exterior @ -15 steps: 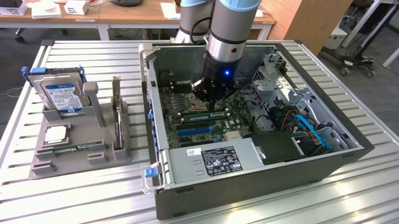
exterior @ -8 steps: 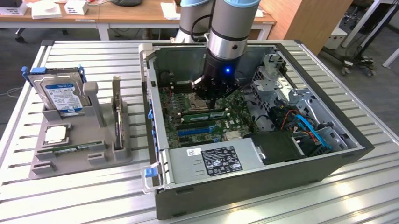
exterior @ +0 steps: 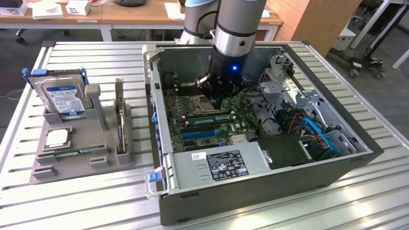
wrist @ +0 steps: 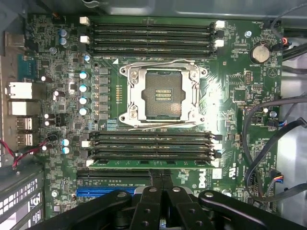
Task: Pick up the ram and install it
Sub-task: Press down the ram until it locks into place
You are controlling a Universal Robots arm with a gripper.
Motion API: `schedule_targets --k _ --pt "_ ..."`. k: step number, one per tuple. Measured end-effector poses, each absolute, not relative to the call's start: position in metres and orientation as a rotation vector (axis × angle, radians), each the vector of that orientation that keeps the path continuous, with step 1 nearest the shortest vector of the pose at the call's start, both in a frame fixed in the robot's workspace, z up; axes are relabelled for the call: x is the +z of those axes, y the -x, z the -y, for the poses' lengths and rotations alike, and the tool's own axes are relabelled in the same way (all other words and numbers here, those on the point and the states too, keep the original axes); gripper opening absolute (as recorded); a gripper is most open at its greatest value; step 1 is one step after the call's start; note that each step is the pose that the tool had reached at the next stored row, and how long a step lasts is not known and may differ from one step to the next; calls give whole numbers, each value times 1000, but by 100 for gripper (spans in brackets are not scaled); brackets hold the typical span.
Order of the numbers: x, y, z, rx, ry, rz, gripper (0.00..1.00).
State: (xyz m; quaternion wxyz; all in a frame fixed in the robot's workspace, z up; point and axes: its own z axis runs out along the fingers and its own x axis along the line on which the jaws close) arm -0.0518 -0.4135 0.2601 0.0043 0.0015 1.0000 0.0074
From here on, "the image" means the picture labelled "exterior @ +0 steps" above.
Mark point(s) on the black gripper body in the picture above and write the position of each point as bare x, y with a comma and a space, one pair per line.
228, 68

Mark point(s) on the white table frame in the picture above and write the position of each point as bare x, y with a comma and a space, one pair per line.
371, 24

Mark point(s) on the black chair castor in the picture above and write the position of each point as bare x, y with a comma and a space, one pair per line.
20, 38

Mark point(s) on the blue case latch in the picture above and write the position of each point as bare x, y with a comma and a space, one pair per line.
152, 178

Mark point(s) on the black open PC case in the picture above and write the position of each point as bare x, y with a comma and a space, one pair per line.
256, 196

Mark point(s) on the silver power supply unit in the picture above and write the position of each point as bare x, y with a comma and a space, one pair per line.
192, 172

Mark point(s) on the black fan shroud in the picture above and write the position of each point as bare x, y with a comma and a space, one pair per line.
282, 151

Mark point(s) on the wooden cabinet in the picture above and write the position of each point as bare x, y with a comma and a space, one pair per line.
314, 24

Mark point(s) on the green RAM stick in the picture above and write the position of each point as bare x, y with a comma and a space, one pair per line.
68, 153
204, 119

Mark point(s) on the CPU socket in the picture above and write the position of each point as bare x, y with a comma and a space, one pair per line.
202, 105

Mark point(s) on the wooden desk white frame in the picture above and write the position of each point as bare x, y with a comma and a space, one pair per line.
144, 14
48, 22

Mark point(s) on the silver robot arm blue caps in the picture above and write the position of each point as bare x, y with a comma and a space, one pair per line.
236, 24

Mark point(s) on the black power strip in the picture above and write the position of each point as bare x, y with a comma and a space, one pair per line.
375, 61

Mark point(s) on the black computer mouse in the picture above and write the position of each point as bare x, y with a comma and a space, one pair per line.
131, 3

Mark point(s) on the grey parts rack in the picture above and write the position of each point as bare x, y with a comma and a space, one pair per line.
83, 134

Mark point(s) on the perforated silver disk bay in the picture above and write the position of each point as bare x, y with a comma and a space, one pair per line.
272, 93

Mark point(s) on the white labelled box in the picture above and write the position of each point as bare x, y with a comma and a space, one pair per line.
78, 8
12, 10

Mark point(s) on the black device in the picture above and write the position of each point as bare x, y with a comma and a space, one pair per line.
11, 3

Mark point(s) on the silver CPU chip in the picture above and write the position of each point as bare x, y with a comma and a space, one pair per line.
58, 139

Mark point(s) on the graphics card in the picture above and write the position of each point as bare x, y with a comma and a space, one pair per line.
120, 115

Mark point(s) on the white paper sheets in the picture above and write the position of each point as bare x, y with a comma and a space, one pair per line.
174, 10

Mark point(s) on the black expansion slot blue latch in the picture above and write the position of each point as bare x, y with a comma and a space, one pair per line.
195, 144

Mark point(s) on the RAM slot black latches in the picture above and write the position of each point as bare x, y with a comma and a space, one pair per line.
187, 88
202, 114
187, 94

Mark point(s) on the silver chipset heat sink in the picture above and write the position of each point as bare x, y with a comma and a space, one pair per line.
240, 139

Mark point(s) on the white paper box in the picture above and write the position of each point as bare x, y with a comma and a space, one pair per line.
48, 10

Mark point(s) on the hard disk blue caddy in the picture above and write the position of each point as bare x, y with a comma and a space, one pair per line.
60, 95

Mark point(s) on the green motherboard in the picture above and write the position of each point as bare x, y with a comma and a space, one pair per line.
174, 124

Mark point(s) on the long black expansion slot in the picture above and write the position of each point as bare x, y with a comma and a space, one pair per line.
196, 129

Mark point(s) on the RAM slot white latches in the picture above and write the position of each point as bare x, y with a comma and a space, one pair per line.
187, 86
184, 117
187, 91
184, 123

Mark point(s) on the white box red button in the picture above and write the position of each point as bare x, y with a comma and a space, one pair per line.
343, 40

